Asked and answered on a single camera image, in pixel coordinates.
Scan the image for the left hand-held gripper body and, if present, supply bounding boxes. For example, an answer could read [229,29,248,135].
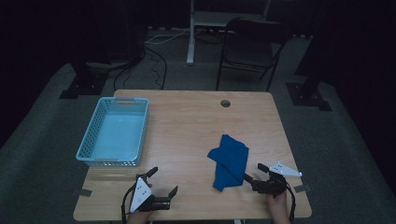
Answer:
[129,176,172,214]

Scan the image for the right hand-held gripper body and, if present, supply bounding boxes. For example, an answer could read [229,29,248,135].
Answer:
[250,161,304,198]

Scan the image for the blue t-shirt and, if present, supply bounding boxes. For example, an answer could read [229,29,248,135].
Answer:
[206,133,250,192]

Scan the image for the person's left hand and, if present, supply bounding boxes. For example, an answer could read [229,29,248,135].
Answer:
[125,183,154,224]

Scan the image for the person's right hand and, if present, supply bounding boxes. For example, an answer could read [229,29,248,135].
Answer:
[266,189,290,220]

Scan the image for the light blue plastic basket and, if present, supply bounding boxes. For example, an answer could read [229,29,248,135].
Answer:
[75,96,150,168]

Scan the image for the black folding chair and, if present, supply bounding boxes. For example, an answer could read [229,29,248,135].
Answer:
[215,16,294,92]

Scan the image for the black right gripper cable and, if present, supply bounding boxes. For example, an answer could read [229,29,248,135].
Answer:
[283,181,296,224]

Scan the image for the black stand with base plate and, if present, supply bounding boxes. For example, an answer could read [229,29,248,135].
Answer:
[58,59,110,100]
[285,52,332,112]

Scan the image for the black floor cable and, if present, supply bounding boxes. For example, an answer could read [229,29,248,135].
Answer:
[112,46,168,91]

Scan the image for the white floor cable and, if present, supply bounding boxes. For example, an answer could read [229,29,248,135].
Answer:
[144,27,204,45]

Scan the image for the white metal desk frame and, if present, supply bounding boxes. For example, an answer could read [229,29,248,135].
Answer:
[185,0,273,65]

